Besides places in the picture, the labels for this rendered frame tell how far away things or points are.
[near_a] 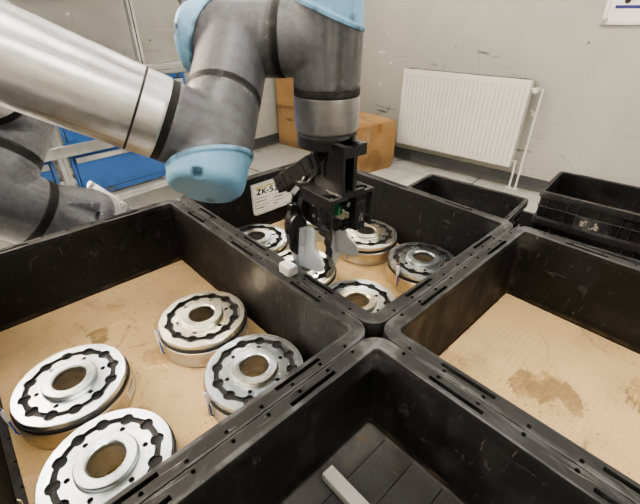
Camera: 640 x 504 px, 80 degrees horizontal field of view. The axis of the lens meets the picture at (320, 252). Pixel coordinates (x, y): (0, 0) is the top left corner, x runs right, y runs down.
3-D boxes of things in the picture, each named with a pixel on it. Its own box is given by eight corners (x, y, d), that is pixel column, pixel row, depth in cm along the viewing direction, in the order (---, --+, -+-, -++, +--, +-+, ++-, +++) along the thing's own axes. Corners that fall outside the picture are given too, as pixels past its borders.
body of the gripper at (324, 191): (328, 246, 47) (329, 149, 40) (287, 221, 52) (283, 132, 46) (372, 228, 51) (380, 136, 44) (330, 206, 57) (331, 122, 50)
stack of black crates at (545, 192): (508, 285, 171) (539, 190, 147) (530, 257, 190) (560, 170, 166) (615, 326, 148) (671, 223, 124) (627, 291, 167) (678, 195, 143)
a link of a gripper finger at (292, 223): (287, 256, 52) (295, 194, 48) (281, 252, 53) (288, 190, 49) (314, 250, 55) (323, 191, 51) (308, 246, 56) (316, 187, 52)
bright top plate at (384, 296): (301, 303, 49) (300, 300, 49) (355, 273, 55) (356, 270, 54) (358, 347, 43) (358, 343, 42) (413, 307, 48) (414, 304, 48)
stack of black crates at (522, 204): (382, 289, 168) (392, 194, 144) (416, 261, 187) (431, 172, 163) (470, 332, 145) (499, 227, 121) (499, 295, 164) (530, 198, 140)
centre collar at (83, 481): (64, 463, 31) (62, 459, 31) (125, 423, 34) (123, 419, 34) (86, 509, 28) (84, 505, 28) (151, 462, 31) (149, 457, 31)
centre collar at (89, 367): (34, 383, 38) (32, 379, 38) (86, 355, 41) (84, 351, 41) (53, 412, 35) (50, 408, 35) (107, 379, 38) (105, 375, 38)
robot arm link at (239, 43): (154, 66, 37) (267, 68, 35) (178, -23, 40) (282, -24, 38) (188, 118, 44) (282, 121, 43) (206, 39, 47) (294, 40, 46)
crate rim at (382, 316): (178, 211, 61) (174, 197, 59) (317, 166, 78) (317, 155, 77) (372, 348, 36) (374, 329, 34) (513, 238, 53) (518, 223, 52)
